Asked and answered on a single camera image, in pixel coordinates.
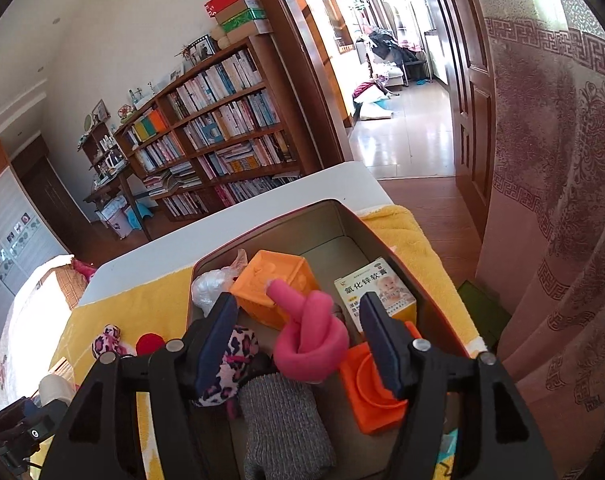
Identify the small leopard print plush toy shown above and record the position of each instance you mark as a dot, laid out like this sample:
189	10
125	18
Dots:
106	342

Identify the dark green floor mat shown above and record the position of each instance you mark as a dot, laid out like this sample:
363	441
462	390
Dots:
482	310

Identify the green patterned gift box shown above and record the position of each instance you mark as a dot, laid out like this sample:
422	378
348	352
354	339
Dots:
242	20

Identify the clear plastic bag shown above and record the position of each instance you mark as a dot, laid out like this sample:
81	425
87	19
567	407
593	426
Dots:
210	287

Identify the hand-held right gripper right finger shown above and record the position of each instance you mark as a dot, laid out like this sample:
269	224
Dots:
382	350

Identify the wooden desk with hutch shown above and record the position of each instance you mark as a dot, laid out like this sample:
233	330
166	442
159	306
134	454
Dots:
107	182

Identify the white and green medicine box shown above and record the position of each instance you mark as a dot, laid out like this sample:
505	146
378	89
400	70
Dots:
377	285

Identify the pile of clothes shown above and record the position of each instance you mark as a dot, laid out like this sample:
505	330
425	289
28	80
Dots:
387	45

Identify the blue plastic stool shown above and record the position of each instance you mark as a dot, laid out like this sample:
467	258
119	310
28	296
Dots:
141	215

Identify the brown patterned curtain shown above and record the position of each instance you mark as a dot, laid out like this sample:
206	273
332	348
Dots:
557	160

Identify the red patterned gift box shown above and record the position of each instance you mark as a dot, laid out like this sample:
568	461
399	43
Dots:
230	2

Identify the picture frame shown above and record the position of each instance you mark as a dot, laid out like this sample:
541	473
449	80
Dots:
203	49

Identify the white sliding wardrobe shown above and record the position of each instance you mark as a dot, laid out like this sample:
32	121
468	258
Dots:
12	240

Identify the small orange embossed cube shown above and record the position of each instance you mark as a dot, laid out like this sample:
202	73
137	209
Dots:
362	400

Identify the red tin box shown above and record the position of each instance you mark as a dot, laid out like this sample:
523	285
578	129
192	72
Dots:
332	225

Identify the yellow and white blanket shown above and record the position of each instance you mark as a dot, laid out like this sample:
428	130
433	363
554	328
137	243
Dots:
147	295

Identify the red pillow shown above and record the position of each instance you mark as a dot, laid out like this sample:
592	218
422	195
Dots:
82	267

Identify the white gauze roll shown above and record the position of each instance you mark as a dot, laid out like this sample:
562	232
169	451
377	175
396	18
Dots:
55	390

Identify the large orange embossed cube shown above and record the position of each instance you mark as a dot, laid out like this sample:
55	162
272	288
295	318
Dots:
262	280

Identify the pink knotted foam tube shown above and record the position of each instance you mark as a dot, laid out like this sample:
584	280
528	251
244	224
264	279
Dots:
307	350

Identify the dark wooden room door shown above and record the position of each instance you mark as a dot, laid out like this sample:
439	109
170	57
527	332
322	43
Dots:
57	200

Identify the pink storage box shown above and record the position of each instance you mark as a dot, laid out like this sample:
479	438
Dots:
121	222

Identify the wooden bookshelf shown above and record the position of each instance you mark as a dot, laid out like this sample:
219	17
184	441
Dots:
285	105

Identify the small red pompom ball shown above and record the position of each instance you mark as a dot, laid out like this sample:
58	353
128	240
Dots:
150	344

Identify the long leopard print plush toy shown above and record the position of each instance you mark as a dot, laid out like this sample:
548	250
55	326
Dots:
240	355

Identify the grey and black knit glove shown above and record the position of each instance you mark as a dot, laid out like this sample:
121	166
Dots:
282	420

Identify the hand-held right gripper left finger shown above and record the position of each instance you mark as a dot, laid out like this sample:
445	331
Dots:
217	350

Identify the wooden panel door leaf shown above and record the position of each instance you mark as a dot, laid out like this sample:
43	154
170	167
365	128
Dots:
292	35
467	85

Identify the rows of books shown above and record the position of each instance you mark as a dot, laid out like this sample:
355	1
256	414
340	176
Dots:
217	85

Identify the plaid pillow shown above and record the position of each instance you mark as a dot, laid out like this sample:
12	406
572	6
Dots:
70	285

